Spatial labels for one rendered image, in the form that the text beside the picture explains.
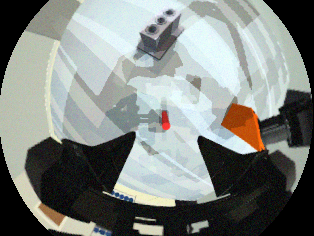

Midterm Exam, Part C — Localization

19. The red peg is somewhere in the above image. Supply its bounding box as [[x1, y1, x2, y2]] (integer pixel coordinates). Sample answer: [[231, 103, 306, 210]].
[[161, 111, 170, 130]]

